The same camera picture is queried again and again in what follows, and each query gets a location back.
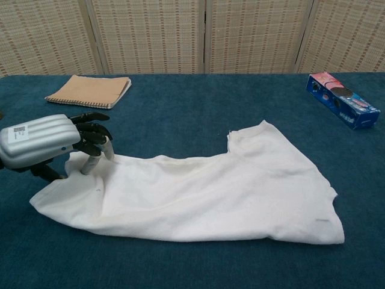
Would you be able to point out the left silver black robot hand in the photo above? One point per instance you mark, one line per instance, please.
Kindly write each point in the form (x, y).
(36, 141)

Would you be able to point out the white T-shirt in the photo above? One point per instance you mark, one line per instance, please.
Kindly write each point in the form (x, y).
(210, 192)

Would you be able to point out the brown spiral notebook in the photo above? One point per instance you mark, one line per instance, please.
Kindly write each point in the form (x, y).
(87, 90)

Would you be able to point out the blue table cover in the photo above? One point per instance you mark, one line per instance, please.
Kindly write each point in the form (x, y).
(180, 99)

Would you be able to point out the beige woven folding screen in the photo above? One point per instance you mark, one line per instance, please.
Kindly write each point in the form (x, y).
(150, 36)

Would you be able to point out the blue cookie box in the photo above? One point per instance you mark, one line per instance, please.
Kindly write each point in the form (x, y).
(346, 102)

